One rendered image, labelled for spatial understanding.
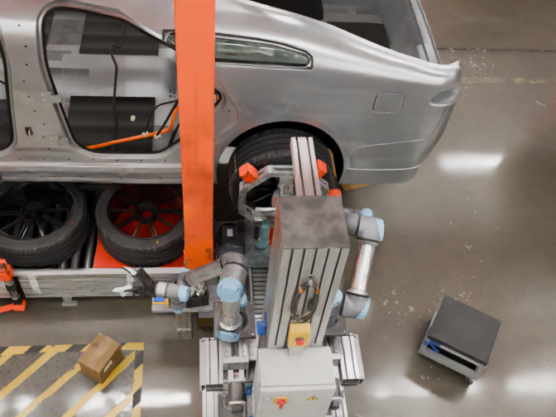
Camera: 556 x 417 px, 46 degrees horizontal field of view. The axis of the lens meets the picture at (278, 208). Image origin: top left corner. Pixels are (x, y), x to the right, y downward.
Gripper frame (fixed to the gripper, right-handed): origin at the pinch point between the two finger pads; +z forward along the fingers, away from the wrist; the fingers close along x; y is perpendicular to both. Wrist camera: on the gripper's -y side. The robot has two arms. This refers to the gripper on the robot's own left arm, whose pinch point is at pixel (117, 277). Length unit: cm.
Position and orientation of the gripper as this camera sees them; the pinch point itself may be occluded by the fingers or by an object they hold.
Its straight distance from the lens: 327.7
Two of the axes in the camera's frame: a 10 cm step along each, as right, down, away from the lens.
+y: -1.0, 7.2, 6.9
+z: -9.8, -1.9, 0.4
